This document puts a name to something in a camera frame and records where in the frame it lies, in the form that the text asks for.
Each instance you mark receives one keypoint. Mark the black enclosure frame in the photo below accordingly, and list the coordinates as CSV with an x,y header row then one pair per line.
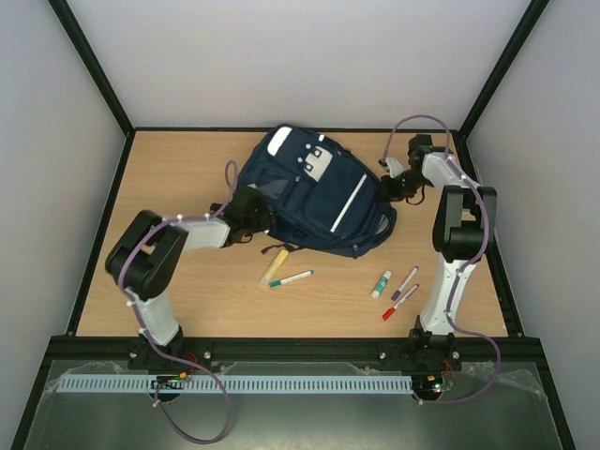
x,y
516,347

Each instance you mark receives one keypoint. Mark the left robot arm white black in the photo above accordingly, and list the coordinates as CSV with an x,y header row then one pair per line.
x,y
143,261

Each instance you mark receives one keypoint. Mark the red capped white marker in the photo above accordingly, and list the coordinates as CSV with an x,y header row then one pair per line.
x,y
402,299

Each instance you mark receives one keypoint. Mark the purple capped white marker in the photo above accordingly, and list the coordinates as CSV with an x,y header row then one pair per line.
x,y
395,296

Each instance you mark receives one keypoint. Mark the navy blue student backpack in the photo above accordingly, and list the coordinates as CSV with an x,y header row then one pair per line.
x,y
324,197

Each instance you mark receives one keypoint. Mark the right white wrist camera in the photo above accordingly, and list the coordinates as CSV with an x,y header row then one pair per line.
x,y
392,167

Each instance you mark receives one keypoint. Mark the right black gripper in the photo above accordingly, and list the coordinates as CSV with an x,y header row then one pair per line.
x,y
394,186

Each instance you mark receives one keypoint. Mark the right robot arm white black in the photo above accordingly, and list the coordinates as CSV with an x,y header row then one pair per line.
x,y
461,234

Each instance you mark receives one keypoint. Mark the white glue stick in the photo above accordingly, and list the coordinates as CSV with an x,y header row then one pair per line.
x,y
381,284

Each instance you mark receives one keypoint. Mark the teal capped white marker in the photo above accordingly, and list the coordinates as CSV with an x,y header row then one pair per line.
x,y
289,279

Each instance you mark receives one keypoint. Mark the yellow highlighter pen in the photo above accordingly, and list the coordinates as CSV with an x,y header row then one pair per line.
x,y
274,266

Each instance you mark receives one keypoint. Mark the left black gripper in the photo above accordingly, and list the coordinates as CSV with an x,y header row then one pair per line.
x,y
267,218

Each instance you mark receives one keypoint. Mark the light blue slotted cable duct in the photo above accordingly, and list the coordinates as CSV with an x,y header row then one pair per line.
x,y
237,384

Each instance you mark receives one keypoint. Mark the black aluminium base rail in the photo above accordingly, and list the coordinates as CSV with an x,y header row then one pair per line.
x,y
383,353

